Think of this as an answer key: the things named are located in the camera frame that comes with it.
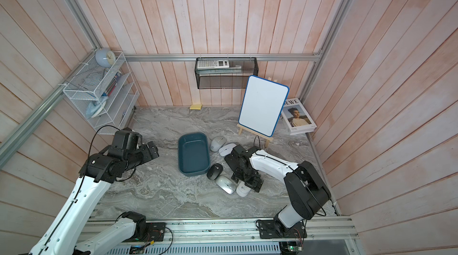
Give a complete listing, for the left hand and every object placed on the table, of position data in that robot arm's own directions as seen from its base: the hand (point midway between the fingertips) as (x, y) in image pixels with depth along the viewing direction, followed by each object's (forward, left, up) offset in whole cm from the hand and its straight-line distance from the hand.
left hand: (148, 155), depth 73 cm
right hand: (-5, -40, -20) cm, 45 cm away
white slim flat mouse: (+15, -33, -20) cm, 41 cm away
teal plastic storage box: (+12, -14, -21) cm, 28 cm away
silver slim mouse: (-4, -32, -21) cm, 39 cm away
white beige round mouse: (+18, -28, -18) cm, 38 cm away
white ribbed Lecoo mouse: (-8, -40, -19) cm, 45 cm away
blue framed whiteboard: (+25, -50, +6) cm, 56 cm away
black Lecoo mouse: (+2, -27, -21) cm, 34 cm away
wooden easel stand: (+19, -55, -14) cm, 60 cm away
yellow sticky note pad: (+49, -12, -21) cm, 54 cm away
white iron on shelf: (+21, +29, +6) cm, 37 cm away
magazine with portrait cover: (+37, -77, -18) cm, 88 cm away
